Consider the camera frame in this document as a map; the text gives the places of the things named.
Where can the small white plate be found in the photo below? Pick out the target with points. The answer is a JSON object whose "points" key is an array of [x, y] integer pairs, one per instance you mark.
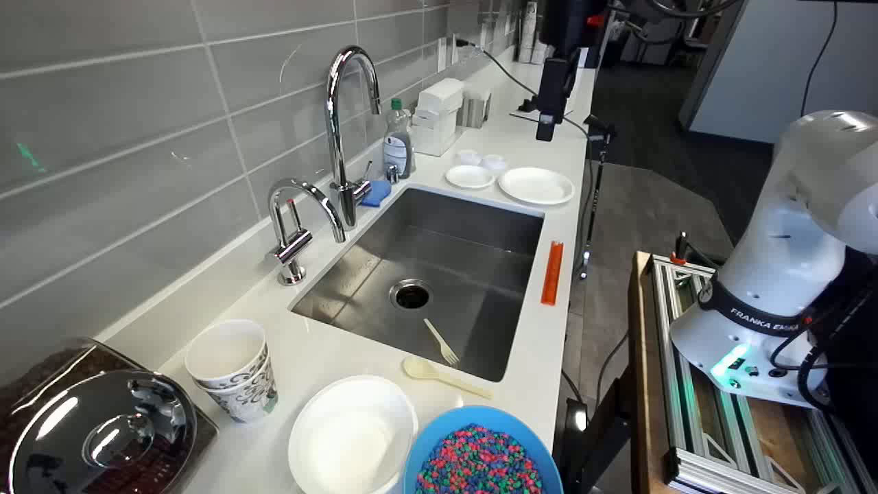
{"points": [[469, 175]]}

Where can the patterned paper cup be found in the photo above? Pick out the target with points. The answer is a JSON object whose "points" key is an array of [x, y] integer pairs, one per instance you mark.
{"points": [[233, 366]]}

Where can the tall chrome faucet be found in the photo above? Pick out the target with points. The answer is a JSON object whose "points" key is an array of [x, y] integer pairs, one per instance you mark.
{"points": [[342, 137]]}

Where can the stainless steel sink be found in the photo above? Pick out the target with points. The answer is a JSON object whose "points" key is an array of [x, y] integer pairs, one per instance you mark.
{"points": [[457, 247]]}

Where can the cream plastic fork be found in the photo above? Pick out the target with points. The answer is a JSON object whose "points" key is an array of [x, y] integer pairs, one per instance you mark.
{"points": [[442, 343]]}

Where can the small metal container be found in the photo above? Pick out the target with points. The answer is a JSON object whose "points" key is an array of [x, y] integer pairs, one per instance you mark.
{"points": [[475, 108]]}

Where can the blue sponge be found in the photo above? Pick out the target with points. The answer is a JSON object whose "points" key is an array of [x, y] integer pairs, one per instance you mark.
{"points": [[374, 192]]}

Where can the orange strip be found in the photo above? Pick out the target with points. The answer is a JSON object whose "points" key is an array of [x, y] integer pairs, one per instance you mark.
{"points": [[553, 271]]}

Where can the blue plastic bowl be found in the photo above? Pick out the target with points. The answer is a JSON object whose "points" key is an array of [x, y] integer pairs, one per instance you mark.
{"points": [[429, 440]]}

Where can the colourful gravel beads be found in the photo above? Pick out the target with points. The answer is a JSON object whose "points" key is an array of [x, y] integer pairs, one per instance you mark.
{"points": [[481, 461]]}

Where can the small chrome faucet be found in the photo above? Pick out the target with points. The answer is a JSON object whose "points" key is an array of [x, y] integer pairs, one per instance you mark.
{"points": [[292, 240]]}

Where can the large white plate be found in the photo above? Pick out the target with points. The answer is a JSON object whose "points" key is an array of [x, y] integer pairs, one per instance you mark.
{"points": [[535, 185]]}

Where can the white bowl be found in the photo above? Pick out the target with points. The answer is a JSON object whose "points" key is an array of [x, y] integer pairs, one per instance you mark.
{"points": [[352, 440]]}

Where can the wooden cart with aluminium frame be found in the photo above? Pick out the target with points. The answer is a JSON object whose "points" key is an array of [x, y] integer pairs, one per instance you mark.
{"points": [[731, 440]]}

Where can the cream plastic spoon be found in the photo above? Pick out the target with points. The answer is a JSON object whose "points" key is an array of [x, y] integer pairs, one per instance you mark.
{"points": [[440, 373]]}

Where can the soap bottle with green cap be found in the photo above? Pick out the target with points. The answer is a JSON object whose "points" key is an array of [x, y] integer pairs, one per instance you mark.
{"points": [[396, 152]]}

